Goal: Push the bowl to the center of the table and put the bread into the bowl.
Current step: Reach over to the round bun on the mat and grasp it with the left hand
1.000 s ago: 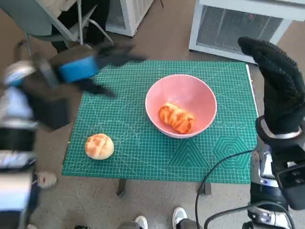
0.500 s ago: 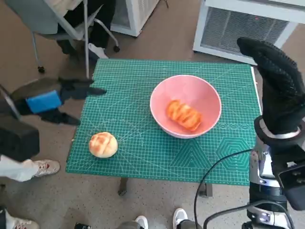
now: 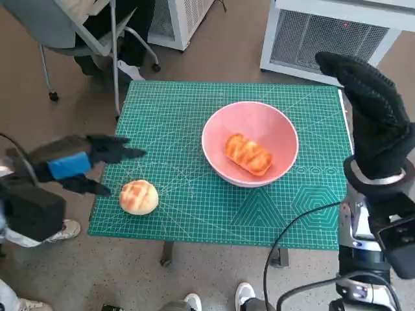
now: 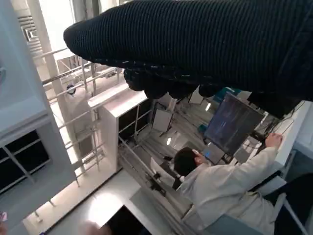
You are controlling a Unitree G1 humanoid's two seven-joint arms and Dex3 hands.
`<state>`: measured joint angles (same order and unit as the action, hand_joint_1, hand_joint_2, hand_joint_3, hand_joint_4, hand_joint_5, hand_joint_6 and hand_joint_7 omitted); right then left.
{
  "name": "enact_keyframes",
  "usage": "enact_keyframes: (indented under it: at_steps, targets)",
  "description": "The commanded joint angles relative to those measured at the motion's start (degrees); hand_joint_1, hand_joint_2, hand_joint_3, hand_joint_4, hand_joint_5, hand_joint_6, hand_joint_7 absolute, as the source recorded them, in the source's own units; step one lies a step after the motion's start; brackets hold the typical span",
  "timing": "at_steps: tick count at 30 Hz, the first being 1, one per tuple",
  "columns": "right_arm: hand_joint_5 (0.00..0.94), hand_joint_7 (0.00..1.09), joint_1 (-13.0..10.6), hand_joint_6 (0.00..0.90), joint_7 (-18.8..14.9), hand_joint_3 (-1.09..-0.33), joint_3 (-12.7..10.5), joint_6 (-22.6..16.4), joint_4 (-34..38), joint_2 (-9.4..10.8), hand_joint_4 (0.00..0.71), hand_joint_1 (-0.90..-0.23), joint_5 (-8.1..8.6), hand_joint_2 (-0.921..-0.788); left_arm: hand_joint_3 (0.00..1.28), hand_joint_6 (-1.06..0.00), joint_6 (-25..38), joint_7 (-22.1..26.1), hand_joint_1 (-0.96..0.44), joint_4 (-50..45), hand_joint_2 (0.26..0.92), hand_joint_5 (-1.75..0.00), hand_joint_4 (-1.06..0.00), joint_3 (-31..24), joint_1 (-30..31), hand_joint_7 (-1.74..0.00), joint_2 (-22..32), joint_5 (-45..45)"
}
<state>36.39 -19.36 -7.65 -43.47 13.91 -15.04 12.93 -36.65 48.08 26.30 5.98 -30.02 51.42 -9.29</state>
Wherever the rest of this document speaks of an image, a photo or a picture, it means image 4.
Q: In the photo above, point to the dark office chair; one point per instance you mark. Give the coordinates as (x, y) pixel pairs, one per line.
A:
(298, 195)

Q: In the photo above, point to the small laptop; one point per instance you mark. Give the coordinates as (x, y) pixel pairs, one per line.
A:
(214, 154)

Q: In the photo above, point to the white open shelf cabinet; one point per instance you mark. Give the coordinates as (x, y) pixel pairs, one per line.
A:
(110, 137)

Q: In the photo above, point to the dark computer monitor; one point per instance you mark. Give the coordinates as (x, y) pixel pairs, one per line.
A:
(234, 122)

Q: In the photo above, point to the white desk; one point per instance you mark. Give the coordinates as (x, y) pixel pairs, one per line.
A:
(293, 137)

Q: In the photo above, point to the black knitted gloved right hand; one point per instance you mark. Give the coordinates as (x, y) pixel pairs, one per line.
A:
(195, 44)

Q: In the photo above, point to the person seated at monitor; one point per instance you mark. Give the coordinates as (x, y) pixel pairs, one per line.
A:
(227, 188)

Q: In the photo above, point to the ceiling air vent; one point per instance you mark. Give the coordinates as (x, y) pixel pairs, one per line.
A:
(30, 36)

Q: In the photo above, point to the white square panel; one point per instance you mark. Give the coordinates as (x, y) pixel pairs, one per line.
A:
(162, 120)
(196, 96)

